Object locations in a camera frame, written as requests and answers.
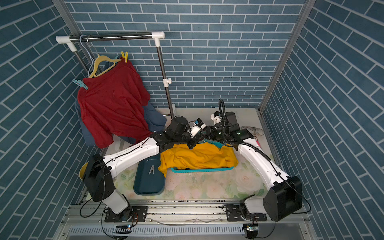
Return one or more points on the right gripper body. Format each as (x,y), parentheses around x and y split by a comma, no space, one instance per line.
(214,134)

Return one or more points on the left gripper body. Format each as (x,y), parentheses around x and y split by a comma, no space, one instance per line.
(189,141)

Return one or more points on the yellow t-shirt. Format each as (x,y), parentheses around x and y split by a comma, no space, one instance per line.
(198,156)

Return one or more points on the grey clothespin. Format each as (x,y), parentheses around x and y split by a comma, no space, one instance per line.
(152,170)

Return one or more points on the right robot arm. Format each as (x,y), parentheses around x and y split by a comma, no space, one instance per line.
(284,195)

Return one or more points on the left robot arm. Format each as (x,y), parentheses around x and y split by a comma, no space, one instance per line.
(100,172)

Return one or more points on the yellow plastic hanger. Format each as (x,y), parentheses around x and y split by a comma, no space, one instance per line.
(102,65)

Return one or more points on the teal plastic basket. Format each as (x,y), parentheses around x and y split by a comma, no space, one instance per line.
(204,169)

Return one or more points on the patterned pouch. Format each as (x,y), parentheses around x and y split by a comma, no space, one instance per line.
(256,132)

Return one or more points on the rainbow marker pack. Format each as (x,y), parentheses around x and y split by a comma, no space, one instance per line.
(258,143)

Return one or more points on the blue grey t-shirt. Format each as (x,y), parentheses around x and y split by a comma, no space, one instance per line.
(155,120)

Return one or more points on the dark teal tray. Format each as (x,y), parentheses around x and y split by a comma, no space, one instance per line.
(149,185)

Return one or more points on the red t-shirt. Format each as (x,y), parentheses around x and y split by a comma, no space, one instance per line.
(113,104)

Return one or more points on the yellow clothespin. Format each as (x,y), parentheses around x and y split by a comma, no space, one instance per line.
(125,56)

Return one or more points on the metal clothes rack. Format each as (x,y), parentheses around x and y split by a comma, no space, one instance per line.
(156,36)

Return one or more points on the yellow bowl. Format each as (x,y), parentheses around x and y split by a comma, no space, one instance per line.
(82,171)

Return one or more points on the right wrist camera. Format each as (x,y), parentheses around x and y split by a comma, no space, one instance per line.
(216,117)

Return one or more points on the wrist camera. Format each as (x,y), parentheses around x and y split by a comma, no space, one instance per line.
(198,127)
(216,117)

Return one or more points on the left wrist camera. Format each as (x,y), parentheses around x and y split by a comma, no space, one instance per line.
(198,127)

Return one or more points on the light blue wire hanger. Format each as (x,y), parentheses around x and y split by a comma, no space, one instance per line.
(88,54)

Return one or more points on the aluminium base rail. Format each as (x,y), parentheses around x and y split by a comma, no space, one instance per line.
(181,220)

